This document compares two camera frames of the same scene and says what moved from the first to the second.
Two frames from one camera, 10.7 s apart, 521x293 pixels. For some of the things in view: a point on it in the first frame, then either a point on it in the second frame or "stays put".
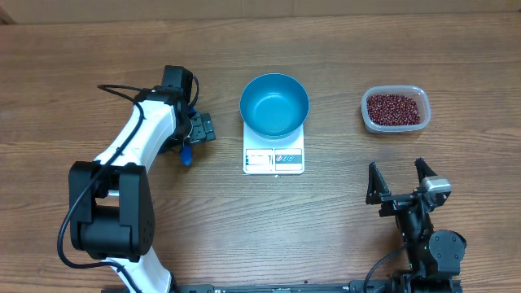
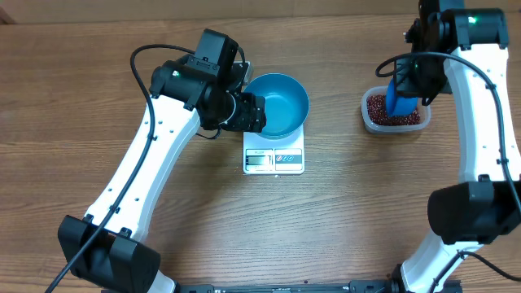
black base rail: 433,287 stays put
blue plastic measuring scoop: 186,152 to 399,106
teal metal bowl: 274,106 stays put
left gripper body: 195,129 to 235,113
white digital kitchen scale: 264,155 stays put
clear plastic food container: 393,109 stays put
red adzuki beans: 390,109 stays put
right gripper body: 412,223 to 426,77
